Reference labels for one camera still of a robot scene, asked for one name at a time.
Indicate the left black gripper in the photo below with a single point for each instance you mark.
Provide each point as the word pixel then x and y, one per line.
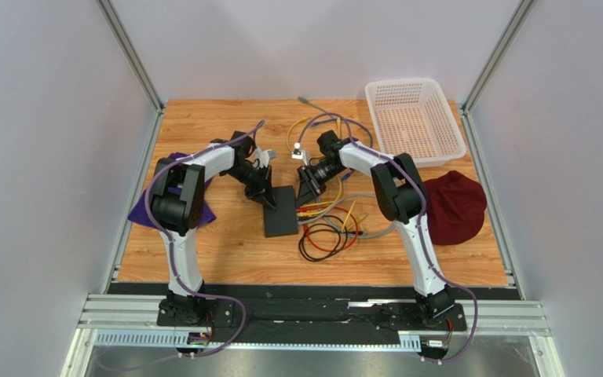
pixel 262 192

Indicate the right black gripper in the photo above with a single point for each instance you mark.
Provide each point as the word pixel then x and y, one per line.
pixel 308 180

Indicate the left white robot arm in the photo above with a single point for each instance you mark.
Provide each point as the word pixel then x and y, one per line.
pixel 174 202

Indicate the dark red cap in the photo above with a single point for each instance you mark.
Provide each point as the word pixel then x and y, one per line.
pixel 455 208

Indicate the white plastic basket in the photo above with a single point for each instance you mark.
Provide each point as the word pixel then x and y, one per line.
pixel 413 116

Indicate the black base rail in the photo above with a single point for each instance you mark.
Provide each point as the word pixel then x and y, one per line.
pixel 306 314

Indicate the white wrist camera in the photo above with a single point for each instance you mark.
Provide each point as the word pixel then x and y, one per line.
pixel 300 154
pixel 263 157

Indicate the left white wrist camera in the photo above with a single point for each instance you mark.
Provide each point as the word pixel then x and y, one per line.
pixel 263 157

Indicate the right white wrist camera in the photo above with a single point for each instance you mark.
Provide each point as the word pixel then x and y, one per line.
pixel 300 154

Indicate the purple cloth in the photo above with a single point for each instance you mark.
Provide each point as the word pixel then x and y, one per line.
pixel 139 215

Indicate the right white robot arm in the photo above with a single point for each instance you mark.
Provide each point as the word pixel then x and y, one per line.
pixel 401 198

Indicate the black network switch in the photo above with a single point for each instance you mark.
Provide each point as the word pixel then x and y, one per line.
pixel 281 221

